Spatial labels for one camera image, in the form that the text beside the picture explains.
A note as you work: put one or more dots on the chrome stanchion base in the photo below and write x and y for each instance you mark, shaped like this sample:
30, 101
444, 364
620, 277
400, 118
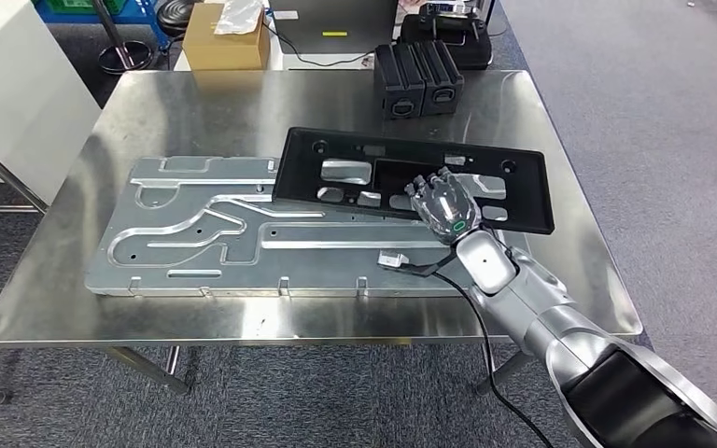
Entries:
173, 15

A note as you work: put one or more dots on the white cabinet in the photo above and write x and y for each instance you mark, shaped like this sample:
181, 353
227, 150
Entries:
18, 80

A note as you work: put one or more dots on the long black plastic panel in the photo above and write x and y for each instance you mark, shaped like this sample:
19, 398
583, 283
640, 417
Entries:
300, 164

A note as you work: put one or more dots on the stanchion with black base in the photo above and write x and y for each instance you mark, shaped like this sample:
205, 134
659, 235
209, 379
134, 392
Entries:
125, 57

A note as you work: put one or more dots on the stainless steel workbench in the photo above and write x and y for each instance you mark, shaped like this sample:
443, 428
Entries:
210, 111

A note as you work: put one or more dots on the black camera mounting bracket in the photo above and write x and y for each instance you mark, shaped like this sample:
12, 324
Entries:
429, 269

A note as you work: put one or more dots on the stainless steel table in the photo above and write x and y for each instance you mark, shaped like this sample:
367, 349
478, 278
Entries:
0, 176

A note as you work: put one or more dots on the blue plastic tray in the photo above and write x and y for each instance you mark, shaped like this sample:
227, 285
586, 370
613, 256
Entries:
80, 17

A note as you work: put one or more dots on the grey case with yellow label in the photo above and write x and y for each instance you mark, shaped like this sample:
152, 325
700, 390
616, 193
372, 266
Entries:
334, 18

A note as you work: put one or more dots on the embossed silver metal plate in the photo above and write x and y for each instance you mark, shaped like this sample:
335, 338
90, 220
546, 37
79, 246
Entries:
167, 266

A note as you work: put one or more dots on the black device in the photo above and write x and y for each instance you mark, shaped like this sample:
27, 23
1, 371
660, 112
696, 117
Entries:
457, 43

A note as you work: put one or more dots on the green plastic crate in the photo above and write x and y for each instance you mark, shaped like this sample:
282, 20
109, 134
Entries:
80, 5

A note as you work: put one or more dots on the brown cardboard box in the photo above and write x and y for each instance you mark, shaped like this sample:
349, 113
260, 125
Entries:
222, 49

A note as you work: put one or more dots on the black ribbed battery case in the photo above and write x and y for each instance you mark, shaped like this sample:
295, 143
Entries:
442, 74
395, 80

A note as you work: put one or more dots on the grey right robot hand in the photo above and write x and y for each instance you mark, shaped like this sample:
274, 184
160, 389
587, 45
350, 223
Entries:
448, 210

